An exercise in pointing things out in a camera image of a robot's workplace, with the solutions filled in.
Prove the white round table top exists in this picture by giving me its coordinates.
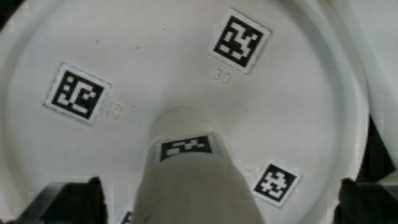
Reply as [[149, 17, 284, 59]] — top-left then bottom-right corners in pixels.
[[0, 0, 369, 224]]

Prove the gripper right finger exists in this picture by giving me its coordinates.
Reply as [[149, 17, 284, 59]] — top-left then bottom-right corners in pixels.
[[334, 179, 398, 224]]

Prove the white cylindrical table leg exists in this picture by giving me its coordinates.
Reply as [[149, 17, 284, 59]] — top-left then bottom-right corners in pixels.
[[131, 107, 264, 224]]

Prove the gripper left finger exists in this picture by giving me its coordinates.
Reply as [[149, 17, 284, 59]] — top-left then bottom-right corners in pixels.
[[14, 177, 108, 224]]

